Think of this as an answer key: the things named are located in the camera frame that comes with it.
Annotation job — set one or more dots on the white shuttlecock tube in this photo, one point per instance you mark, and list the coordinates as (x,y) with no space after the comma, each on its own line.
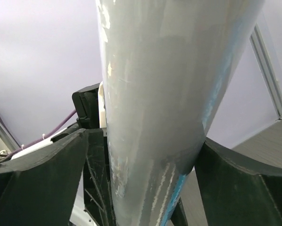
(166,67)

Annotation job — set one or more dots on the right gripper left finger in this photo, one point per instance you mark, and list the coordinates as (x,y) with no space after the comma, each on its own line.
(39,189)

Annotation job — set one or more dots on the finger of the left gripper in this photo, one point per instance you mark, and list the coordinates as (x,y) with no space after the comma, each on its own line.
(96,179)

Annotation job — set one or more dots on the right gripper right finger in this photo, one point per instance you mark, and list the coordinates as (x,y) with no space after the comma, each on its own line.
(237,190)

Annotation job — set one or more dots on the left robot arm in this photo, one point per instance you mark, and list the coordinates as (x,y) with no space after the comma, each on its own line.
(86,103)

